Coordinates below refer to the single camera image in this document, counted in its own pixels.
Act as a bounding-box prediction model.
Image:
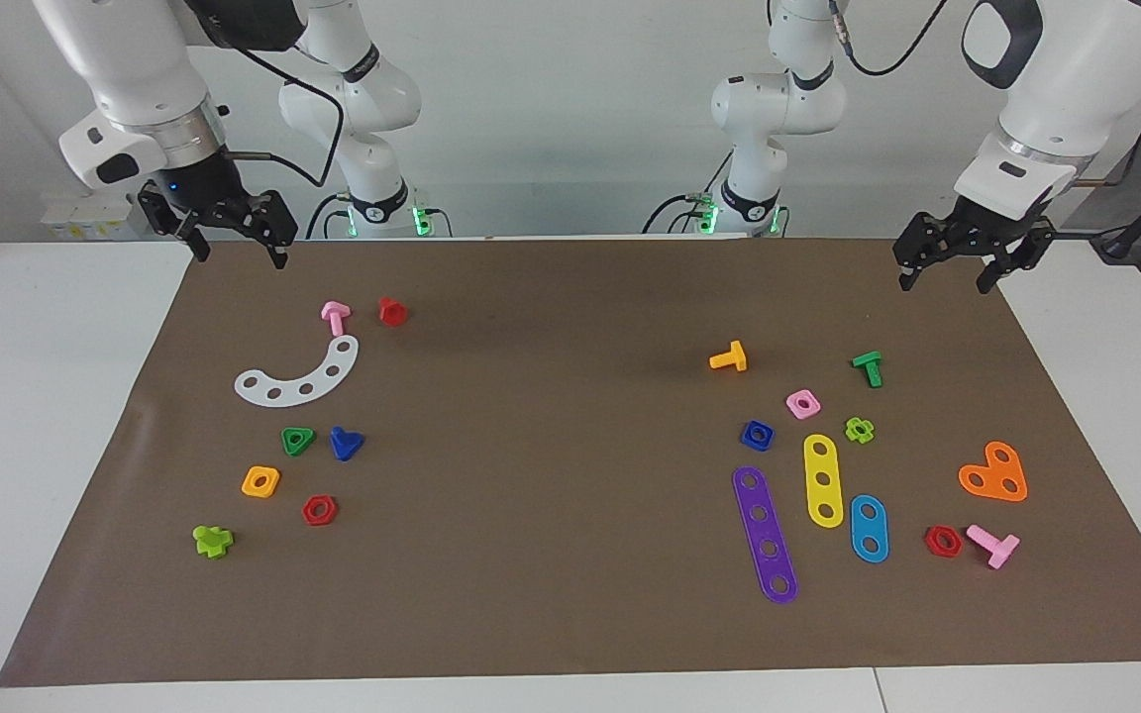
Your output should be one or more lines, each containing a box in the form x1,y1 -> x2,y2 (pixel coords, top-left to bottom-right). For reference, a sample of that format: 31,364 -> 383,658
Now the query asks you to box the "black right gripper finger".
234,190 -> 298,270
138,181 -> 212,263

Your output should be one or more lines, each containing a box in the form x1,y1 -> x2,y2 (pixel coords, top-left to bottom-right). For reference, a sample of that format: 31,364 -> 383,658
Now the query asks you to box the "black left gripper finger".
977,228 -> 1057,294
892,213 -> 958,291

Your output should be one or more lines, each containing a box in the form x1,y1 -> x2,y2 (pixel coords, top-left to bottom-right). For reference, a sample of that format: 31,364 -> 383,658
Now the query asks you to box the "white box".
41,191 -> 151,240

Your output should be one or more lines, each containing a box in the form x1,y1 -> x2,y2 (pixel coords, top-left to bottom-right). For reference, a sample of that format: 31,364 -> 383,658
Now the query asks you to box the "white curved perforated strip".
234,335 -> 361,408

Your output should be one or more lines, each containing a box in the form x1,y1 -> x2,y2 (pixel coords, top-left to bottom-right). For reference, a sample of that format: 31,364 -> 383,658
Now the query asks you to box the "orange heart-shaped plate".
958,441 -> 1029,503

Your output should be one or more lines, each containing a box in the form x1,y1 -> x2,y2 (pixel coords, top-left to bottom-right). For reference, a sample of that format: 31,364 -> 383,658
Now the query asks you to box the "yellow three-hole strip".
803,434 -> 845,529

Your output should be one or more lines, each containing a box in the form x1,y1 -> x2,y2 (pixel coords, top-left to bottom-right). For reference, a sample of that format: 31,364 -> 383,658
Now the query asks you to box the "blue two-hole strip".
850,494 -> 890,564

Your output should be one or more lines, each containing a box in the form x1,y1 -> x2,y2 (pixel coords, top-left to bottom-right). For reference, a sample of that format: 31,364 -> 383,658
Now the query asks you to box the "purple four-hole strip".
732,466 -> 799,605

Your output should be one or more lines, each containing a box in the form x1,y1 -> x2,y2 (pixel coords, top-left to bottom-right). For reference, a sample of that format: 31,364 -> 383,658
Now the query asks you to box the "brown paper table mat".
0,238 -> 1141,687

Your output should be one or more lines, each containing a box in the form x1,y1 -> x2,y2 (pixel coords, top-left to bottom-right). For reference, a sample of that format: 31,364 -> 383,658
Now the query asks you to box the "black base cable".
642,193 -> 702,236
305,193 -> 350,240

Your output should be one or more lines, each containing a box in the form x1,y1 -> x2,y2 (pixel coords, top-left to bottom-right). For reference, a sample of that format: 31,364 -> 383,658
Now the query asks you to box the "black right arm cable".
224,40 -> 346,189

